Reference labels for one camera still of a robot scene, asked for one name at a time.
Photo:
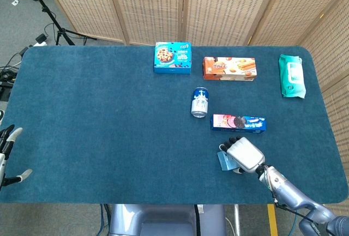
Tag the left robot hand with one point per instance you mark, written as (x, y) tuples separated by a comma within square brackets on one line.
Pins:
[(5, 151)]

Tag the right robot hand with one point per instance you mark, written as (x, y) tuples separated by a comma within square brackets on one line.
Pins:
[(245, 154)]

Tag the small light blue box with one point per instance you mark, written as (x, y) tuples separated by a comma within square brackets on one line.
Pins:
[(225, 162)]

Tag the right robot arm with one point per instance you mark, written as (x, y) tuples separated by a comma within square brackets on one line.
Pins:
[(300, 200)]

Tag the orange biscuit box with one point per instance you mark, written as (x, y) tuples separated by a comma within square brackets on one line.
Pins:
[(229, 68)]

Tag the blue sandwich cookie box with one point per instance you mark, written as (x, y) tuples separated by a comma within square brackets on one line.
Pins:
[(237, 123)]

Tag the blue and white drink can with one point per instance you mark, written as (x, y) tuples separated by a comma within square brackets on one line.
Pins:
[(200, 102)]

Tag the teal wet wipes pack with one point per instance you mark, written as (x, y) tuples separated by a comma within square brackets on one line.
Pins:
[(291, 75)]

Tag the robot torso base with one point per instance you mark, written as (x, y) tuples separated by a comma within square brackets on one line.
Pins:
[(166, 219)]

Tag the blue table mat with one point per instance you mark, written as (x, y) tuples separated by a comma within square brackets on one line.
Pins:
[(109, 124)]

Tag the white power strip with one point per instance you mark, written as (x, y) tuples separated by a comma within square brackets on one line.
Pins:
[(41, 41)]

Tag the blue chocolate chip cookie box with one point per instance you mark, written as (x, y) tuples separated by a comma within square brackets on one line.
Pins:
[(173, 57)]

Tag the black tripod stand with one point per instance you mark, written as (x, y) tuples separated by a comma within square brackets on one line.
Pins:
[(46, 12)]

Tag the wooden folding screen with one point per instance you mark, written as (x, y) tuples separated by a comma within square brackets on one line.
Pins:
[(218, 7)]

